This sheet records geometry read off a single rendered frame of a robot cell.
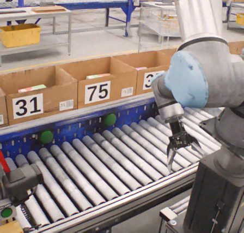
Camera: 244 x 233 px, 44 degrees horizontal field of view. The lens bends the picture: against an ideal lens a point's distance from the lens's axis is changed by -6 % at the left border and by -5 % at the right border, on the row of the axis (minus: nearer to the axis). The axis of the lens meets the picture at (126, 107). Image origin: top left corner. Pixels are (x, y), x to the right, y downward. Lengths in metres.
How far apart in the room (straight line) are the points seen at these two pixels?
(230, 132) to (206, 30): 0.31
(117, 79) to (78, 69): 0.31
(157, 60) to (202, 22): 1.45
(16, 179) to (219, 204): 0.66
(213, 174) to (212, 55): 0.42
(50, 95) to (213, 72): 1.01
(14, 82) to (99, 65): 0.58
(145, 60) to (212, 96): 1.50
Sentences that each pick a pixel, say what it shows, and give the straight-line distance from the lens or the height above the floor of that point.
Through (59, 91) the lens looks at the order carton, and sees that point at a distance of 1.63.
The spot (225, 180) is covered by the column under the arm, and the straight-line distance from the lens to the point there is 1.03.
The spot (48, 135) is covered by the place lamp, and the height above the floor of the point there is 0.83.
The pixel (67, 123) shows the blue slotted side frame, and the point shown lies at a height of 0.85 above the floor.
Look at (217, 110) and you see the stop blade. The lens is 2.13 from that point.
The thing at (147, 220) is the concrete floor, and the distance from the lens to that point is 2.31.
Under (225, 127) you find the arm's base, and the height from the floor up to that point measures 1.24.
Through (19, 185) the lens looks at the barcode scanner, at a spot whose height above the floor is 1.07.
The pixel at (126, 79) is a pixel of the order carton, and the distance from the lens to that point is 1.83.
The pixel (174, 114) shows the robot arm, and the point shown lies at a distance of 1.15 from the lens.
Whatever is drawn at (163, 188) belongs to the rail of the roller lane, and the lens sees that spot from 1.48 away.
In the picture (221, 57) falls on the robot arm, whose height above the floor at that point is 1.46.
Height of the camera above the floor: 1.68
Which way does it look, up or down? 27 degrees down
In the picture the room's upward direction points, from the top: 5 degrees clockwise
